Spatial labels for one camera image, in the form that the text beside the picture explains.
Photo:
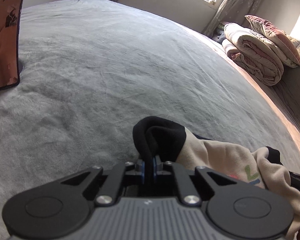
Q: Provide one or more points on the grey fleece bed blanket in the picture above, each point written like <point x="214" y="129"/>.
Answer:
<point x="94" y="68"/>

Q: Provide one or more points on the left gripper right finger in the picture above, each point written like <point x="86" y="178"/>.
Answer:
<point x="174" y="180"/>

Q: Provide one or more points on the quilted grey bedspread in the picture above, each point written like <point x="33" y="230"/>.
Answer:
<point x="288" y="89"/>

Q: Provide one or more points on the beige and black sweatshirt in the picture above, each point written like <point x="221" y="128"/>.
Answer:
<point x="173" y="142"/>

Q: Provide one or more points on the folded beige pink quilt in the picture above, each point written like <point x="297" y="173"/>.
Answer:
<point x="253" y="52"/>

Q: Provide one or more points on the smartphone on stand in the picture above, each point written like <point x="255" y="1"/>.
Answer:
<point x="10" y="11"/>

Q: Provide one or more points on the patterned window curtain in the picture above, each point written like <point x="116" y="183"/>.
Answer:
<point x="231" y="11"/>

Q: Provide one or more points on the dark clothes by curtain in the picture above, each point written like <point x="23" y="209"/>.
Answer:
<point x="218" y="34"/>

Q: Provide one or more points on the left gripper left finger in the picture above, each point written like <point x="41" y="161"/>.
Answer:
<point x="122" y="180"/>

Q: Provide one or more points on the pink beige pillow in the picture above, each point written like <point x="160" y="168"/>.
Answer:
<point x="278" y="37"/>

